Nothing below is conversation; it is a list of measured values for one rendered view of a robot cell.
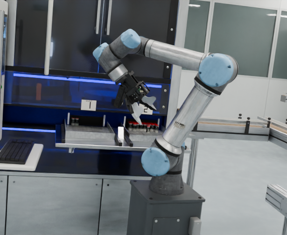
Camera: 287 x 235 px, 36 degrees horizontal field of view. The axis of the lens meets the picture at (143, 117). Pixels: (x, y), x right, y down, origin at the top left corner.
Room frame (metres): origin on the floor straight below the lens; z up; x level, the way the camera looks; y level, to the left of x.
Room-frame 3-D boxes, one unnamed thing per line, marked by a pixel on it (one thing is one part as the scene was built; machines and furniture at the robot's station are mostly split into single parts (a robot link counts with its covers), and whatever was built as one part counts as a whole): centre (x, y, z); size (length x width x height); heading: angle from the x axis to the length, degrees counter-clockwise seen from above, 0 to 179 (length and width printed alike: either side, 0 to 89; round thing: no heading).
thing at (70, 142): (2.40, 0.12, 0.87); 0.70 x 0.48 x 0.02; 102
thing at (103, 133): (2.43, 0.30, 0.90); 0.34 x 0.26 x 0.04; 12
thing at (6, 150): (2.11, 0.61, 0.82); 0.40 x 0.14 x 0.02; 9
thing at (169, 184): (1.82, -0.13, 0.84); 0.15 x 0.15 x 0.10
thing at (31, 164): (2.11, 0.64, 0.79); 0.45 x 0.28 x 0.03; 9
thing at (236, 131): (2.87, -0.50, 0.92); 0.69 x 0.16 x 0.16; 102
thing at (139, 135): (2.50, -0.03, 0.90); 0.34 x 0.26 x 0.04; 12
